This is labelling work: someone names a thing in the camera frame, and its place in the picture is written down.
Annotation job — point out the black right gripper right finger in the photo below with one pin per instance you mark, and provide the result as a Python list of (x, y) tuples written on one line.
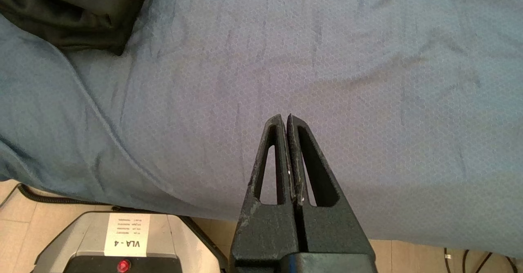
[(335, 232)]

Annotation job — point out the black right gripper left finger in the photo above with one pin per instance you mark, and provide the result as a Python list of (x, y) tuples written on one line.
[(265, 232)]

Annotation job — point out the black garment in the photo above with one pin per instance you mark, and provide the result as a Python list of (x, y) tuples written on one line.
[(61, 11)]

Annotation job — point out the grey robot base with label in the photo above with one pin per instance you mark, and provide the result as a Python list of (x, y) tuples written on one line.
[(65, 240)]

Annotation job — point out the blue bed sheet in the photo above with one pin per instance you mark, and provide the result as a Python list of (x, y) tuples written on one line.
[(367, 101)]

